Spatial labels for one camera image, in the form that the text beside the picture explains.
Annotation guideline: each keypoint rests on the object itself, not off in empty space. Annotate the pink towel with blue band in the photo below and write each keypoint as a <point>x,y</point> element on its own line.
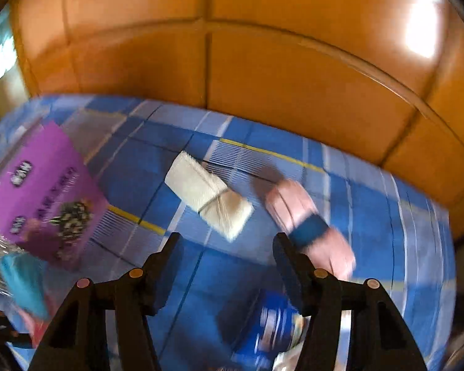
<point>290,201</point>

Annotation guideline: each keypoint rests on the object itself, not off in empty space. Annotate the blue plaid bed sheet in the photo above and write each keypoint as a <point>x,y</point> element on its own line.
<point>251,270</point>

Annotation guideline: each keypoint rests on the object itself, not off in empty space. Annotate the wooden wardrobe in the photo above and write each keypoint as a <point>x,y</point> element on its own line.
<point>294,85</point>

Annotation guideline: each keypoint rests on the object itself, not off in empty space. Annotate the teal cloth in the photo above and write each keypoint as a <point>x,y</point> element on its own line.
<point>23,286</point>

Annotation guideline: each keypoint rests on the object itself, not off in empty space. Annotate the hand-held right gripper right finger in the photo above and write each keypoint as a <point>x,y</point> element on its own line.
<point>292,278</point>

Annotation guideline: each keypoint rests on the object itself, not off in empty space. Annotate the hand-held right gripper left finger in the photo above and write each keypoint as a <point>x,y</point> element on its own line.
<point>167,274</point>

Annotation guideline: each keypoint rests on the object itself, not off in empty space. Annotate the blue printed packet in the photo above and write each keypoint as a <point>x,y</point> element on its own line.
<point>270,324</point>

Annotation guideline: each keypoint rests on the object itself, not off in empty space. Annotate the white rolled towel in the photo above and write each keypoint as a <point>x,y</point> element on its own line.
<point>201,189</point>

